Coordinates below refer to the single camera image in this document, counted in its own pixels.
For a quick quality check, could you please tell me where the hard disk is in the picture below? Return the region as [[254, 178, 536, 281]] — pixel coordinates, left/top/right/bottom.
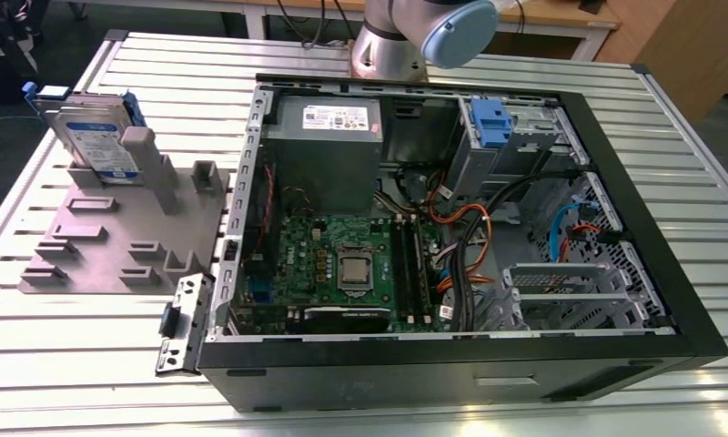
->
[[21, 80, 145, 186]]

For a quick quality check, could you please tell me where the blue data wire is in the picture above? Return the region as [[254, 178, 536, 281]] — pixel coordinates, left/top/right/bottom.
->
[[546, 203, 585, 264]]

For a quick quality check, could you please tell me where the red yellow power wire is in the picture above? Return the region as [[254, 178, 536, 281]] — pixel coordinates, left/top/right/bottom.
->
[[568, 221, 602, 249]]

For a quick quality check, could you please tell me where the metal disk bay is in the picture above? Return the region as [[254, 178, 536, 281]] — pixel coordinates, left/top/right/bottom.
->
[[501, 261, 653, 331]]

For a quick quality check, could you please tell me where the grey plastic parts rack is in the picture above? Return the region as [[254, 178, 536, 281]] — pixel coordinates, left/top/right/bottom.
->
[[18, 127, 235, 297]]

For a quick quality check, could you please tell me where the grey power supply unit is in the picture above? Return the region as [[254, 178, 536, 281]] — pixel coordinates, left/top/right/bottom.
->
[[259, 95, 384, 219]]

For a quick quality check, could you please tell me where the green motherboard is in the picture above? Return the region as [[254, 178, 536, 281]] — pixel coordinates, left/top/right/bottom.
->
[[233, 213, 453, 336]]

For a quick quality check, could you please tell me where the CPU socket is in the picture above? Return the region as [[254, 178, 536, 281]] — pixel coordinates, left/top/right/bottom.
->
[[332, 245, 382, 298]]

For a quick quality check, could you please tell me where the silver CPU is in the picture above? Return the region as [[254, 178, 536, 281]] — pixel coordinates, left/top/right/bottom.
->
[[338, 259, 374, 284]]

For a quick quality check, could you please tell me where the blue plastic drive latch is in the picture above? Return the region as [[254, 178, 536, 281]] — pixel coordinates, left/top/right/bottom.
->
[[469, 97, 516, 149]]

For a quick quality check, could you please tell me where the black RAM slot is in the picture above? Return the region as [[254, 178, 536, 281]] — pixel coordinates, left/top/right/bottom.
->
[[410, 217, 433, 322], [390, 214, 414, 325]]

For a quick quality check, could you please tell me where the black graphics card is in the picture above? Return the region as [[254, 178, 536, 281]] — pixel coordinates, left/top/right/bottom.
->
[[285, 305, 394, 334]]

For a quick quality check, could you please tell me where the metal optical drive cage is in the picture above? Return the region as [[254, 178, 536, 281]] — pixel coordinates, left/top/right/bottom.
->
[[446, 94, 586, 204]]

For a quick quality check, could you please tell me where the wooden desk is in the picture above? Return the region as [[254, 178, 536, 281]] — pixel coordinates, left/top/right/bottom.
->
[[241, 0, 621, 63]]

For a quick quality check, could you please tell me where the black open PC case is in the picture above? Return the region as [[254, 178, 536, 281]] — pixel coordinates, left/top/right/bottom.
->
[[195, 72, 728, 413]]

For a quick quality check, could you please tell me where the wooden cabinet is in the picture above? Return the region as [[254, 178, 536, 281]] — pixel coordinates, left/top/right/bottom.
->
[[593, 0, 728, 124]]

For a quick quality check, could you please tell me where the grey expansion slot bracket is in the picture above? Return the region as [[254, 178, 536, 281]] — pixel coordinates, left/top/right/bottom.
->
[[154, 271, 218, 378]]

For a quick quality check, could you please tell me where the orange wire bundle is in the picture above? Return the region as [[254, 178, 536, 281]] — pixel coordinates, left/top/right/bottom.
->
[[426, 203, 496, 297]]

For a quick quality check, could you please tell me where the black cable bundle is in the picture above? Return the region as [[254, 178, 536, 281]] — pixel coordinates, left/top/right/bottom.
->
[[445, 170, 577, 331]]

